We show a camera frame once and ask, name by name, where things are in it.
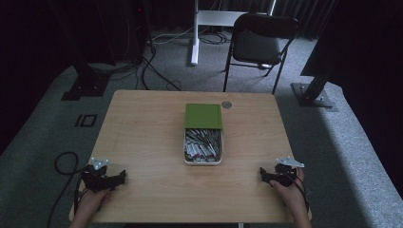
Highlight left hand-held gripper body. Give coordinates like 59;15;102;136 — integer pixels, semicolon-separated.
81;157;119;193

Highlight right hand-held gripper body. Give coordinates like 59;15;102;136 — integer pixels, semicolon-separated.
268;155;306;188

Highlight person's right hand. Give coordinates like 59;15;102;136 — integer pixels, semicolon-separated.
269;167;307;220

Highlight person's left hand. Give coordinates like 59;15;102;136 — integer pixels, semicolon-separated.
77;187;114;220

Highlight white rectangular box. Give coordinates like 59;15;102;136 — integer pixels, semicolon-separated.
182;127;224;166

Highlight pile of small sachets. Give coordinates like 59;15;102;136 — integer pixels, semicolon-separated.
184;128;222;163

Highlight green box lid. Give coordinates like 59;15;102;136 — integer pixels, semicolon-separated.
183;103;223;130

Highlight black stand with base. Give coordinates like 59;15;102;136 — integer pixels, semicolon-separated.
60;47;111;102

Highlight black metal stand with plate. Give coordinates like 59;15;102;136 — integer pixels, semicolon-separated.
290;0;339;113

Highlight black folding chair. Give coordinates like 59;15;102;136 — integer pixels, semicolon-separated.
222;12;300;96

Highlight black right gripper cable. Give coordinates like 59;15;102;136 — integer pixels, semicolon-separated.
284;169;311;213

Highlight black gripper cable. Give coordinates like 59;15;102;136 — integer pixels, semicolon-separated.
46;151;86;228
284;169;311;213

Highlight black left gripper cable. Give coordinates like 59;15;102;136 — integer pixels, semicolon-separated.
46;151;86;228

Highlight black floor cables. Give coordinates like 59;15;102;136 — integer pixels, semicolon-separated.
88;28;182;93

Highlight white floor cable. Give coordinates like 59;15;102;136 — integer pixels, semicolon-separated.
151;26;195;46

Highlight white desk frame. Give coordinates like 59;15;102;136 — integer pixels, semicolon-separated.
189;0;278;67

